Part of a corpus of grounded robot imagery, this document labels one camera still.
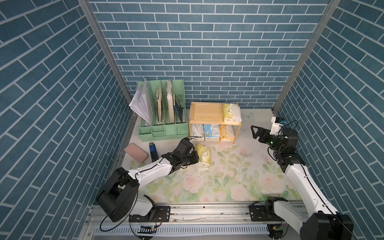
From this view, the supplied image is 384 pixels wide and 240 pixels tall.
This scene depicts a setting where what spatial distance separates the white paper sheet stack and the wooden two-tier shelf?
0.96 ft

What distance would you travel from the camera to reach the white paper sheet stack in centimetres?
91

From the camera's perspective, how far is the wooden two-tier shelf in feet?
2.87
